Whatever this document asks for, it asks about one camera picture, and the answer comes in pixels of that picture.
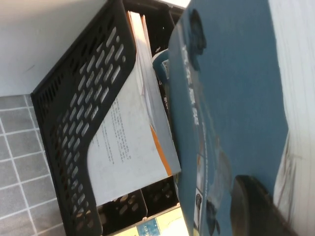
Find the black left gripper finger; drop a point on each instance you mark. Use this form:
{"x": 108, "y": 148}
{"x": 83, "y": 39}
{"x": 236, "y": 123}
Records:
{"x": 256, "y": 206}

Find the car suspension paperback book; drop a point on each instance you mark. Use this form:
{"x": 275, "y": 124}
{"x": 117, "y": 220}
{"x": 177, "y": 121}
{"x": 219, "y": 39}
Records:
{"x": 233, "y": 98}

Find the white and orange book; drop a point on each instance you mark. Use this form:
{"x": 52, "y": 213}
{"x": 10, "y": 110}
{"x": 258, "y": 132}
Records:
{"x": 123, "y": 147}

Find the yellow mechanical design book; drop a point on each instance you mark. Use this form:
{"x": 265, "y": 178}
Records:
{"x": 172, "y": 223}

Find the grey checked tablecloth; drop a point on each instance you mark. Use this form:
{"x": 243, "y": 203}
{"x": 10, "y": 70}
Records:
{"x": 19, "y": 172}

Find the dark blue robotics book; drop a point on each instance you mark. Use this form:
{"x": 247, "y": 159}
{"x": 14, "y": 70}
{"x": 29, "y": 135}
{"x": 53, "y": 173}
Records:
{"x": 160, "y": 64}

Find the black perforated book stand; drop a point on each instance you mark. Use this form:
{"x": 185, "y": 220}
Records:
{"x": 46, "y": 127}

